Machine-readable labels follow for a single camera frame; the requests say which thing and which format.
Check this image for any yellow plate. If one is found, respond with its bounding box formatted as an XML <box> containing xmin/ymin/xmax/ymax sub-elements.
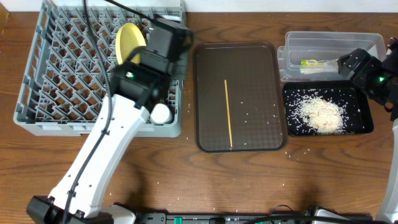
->
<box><xmin>115</xmin><ymin>22</ymin><xmax>146</xmax><ymax>65</ymax></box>

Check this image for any brown serving tray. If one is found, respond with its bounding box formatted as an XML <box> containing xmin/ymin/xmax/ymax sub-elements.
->
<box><xmin>193</xmin><ymin>41</ymin><xmax>288</xmax><ymax>153</ymax></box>

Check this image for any green white snack wrapper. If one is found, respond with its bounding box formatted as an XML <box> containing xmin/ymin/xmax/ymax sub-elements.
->
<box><xmin>300</xmin><ymin>59</ymin><xmax>338</xmax><ymax>67</ymax></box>

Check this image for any light blue bowl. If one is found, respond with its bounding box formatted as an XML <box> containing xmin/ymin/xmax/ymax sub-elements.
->
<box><xmin>161</xmin><ymin>15</ymin><xmax>182</xmax><ymax>23</ymax></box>

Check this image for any white paper cup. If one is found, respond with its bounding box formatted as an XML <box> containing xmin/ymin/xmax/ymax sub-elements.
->
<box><xmin>150</xmin><ymin>103</ymin><xmax>173</xmax><ymax>125</ymax></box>

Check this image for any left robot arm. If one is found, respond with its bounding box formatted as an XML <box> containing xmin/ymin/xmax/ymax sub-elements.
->
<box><xmin>27</xmin><ymin>17</ymin><xmax>193</xmax><ymax>223</ymax></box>

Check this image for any clear plastic bin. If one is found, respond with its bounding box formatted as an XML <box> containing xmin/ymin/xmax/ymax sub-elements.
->
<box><xmin>277</xmin><ymin>31</ymin><xmax>387</xmax><ymax>82</ymax></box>

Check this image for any grey dish rack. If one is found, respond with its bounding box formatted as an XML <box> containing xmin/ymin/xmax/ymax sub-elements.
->
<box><xmin>13</xmin><ymin>1</ymin><xmax>185</xmax><ymax>136</ymax></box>

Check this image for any pile of rice waste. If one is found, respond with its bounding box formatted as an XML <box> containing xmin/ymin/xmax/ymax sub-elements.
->
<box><xmin>295</xmin><ymin>96</ymin><xmax>347</xmax><ymax>134</ymax></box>

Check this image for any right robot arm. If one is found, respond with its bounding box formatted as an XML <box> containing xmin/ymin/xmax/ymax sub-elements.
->
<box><xmin>337</xmin><ymin>37</ymin><xmax>397</xmax><ymax>223</ymax></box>

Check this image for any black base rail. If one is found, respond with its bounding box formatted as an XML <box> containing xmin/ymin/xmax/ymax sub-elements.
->
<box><xmin>105</xmin><ymin>203</ymin><xmax>383</xmax><ymax>224</ymax></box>

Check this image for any black waste tray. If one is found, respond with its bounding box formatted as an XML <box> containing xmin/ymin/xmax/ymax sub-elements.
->
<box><xmin>283</xmin><ymin>81</ymin><xmax>374</xmax><ymax>136</ymax></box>

